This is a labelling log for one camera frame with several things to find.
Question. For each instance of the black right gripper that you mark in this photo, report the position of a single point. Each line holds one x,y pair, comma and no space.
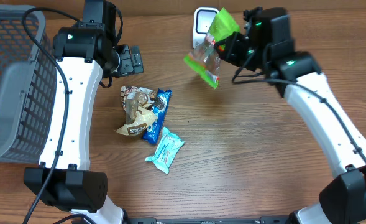
228,51

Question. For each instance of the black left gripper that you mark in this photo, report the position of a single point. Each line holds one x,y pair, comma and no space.
128,67

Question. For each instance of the green snack bag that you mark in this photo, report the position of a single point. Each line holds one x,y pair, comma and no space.
203,59

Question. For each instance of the brown white pastry wrapper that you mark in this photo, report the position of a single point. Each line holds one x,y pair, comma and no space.
136,102

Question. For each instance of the blue Oreo cookie pack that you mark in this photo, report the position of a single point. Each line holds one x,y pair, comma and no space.
159,109

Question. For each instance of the teal wet wipes pack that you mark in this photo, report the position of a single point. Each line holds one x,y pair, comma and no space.
166,150

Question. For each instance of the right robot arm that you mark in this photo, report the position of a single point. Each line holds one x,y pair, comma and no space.
266,52

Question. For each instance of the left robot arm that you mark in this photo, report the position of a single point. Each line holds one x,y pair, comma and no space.
83,55

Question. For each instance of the white barcode scanner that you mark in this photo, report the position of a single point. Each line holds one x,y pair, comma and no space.
203,18

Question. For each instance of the grey plastic mesh basket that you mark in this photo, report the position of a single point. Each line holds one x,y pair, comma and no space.
27,86

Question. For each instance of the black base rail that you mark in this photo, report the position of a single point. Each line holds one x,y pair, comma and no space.
262,220

